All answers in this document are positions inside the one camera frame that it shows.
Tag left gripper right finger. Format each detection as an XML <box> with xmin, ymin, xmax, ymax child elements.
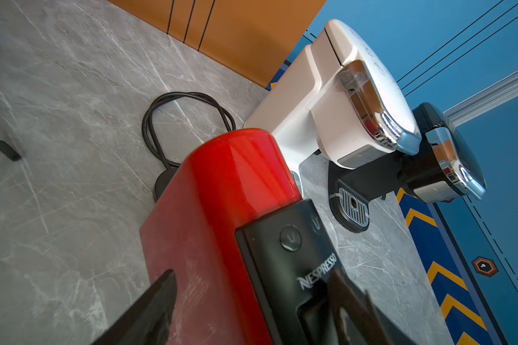
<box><xmin>327</xmin><ymin>268</ymin><xmax>414</xmax><ymax>344</ymax></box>

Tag black coiled power cable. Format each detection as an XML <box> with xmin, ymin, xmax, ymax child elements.
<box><xmin>141</xmin><ymin>91</ymin><xmax>237</xmax><ymax>203</ymax></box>

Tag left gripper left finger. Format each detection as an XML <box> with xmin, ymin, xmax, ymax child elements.
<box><xmin>94</xmin><ymin>270</ymin><xmax>177</xmax><ymax>344</ymax></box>

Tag red Nespresso coffee machine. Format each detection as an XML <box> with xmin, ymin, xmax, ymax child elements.
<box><xmin>140</xmin><ymin>129</ymin><xmax>346</xmax><ymax>344</ymax></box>

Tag white coffee machine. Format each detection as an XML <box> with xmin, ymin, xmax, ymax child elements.
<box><xmin>244</xmin><ymin>20</ymin><xmax>422</xmax><ymax>182</ymax></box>

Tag black coffee machine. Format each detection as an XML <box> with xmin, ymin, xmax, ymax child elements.
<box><xmin>328</xmin><ymin>102</ymin><xmax>486</xmax><ymax>233</ymax></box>

